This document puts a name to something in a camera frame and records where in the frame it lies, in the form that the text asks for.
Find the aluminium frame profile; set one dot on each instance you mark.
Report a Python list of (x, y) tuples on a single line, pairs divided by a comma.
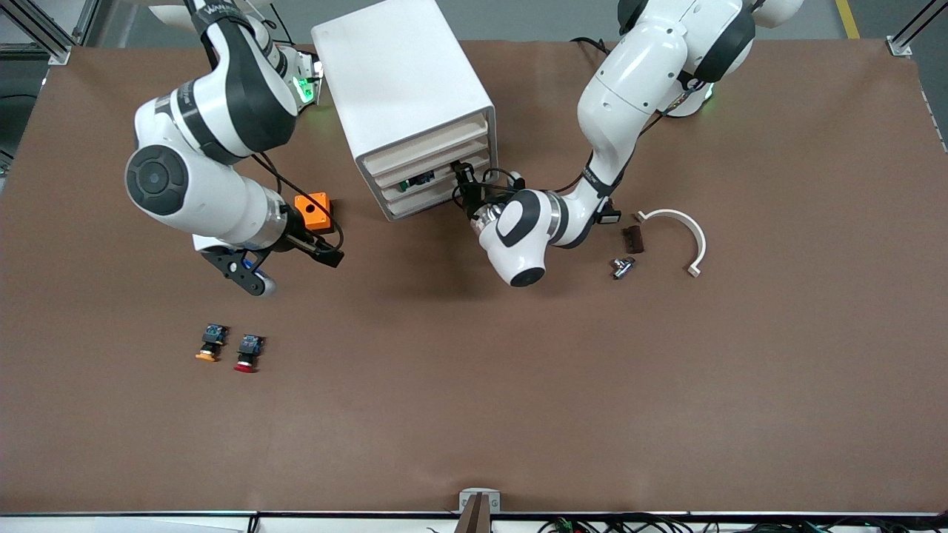
[(902, 43), (63, 41)]

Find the brown table cover sheet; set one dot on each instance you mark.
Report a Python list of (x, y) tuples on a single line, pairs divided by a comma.
[(474, 370)]

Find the yellow-capped push button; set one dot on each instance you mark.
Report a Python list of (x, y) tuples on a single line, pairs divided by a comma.
[(211, 342)]

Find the green mushroom push button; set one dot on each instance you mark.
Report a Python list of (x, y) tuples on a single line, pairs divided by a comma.
[(415, 183)]

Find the orange box with hole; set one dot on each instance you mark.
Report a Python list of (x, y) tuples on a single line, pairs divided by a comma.
[(312, 203)]

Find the black white-faced push button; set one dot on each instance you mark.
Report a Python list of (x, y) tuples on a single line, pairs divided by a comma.
[(612, 217)]

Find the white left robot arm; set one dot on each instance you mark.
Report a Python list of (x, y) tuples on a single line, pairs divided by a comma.
[(637, 74)]

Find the red-capped push button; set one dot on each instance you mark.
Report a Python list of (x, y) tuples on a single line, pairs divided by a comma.
[(249, 352)]

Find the silver metal bolt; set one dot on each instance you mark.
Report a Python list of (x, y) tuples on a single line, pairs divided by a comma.
[(622, 267)]

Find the white drawer cabinet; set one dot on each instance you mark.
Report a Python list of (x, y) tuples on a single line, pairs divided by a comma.
[(400, 74)]

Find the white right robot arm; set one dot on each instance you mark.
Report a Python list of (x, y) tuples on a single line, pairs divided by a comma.
[(215, 118)]

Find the brown terminal block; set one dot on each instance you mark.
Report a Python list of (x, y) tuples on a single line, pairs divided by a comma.
[(635, 240)]

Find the white table edge rail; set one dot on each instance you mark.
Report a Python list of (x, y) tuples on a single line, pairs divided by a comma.
[(148, 521)]

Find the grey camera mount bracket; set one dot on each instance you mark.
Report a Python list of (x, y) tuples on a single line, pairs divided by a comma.
[(479, 502)]

